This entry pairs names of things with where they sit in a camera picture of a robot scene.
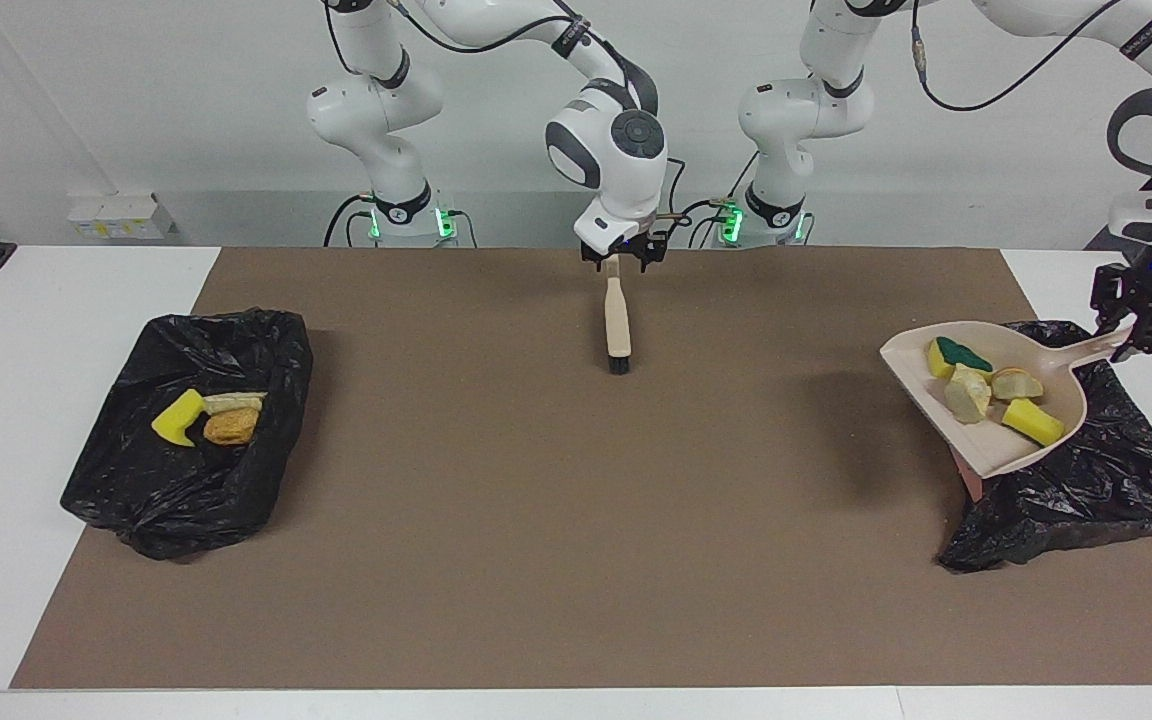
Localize beige hand brush black bristles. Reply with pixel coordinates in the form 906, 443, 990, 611
602, 253, 634, 376

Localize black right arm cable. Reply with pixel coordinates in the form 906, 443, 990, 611
321, 0, 692, 246

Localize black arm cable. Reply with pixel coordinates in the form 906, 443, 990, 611
321, 0, 692, 246
906, 0, 1152, 113

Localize brown sponge piece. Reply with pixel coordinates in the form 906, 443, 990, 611
203, 408, 261, 446

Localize yellow sponge wedge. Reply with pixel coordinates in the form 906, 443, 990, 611
1001, 398, 1065, 447

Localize white wall socket box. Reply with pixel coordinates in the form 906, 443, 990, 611
68, 192, 175, 241

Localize brown table mat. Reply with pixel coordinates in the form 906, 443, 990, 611
11, 247, 1152, 689

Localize black bag lined bin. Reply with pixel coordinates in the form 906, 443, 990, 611
60, 308, 314, 561

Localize black bag bin pink box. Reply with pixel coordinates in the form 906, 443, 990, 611
936, 320, 1152, 573

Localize green yellow sponge piece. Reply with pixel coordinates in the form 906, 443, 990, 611
926, 336, 994, 379
151, 388, 207, 448

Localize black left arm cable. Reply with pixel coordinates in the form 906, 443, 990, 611
906, 0, 1152, 113

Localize black base cable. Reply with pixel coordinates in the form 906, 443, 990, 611
324, 193, 377, 248
686, 195, 737, 248

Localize beige plastic dustpan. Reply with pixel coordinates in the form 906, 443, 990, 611
879, 320, 1134, 479

